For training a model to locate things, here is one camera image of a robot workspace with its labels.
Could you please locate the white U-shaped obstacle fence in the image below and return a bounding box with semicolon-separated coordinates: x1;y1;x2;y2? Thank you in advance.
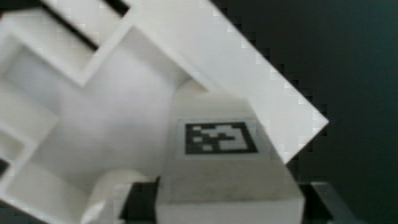
40;0;330;165

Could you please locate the white chair seat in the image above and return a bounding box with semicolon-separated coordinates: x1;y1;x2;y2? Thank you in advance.
0;9;198;224

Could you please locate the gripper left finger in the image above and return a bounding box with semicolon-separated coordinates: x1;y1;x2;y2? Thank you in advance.
78;178;161;224

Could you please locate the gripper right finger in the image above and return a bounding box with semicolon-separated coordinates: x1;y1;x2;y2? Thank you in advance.
300;182;369;224

